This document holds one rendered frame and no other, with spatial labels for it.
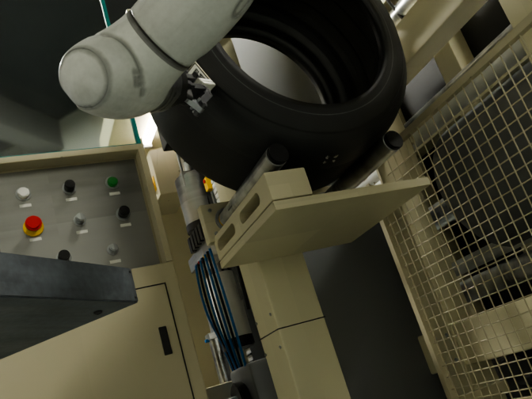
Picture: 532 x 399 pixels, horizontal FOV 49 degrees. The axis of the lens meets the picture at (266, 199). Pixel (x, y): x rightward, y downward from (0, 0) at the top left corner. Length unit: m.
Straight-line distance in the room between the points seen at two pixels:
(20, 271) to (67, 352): 1.01
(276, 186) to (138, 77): 0.44
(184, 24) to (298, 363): 0.90
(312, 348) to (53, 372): 0.62
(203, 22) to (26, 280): 0.37
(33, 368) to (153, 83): 0.94
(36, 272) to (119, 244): 1.14
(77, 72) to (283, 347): 0.88
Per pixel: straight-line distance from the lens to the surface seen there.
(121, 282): 0.64
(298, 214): 1.14
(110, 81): 0.72
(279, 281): 1.44
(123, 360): 1.55
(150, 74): 0.75
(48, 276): 0.56
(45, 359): 1.54
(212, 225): 1.41
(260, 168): 1.16
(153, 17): 0.74
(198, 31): 0.74
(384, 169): 1.63
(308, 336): 1.43
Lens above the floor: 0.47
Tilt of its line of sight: 18 degrees up
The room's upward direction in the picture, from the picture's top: 18 degrees counter-clockwise
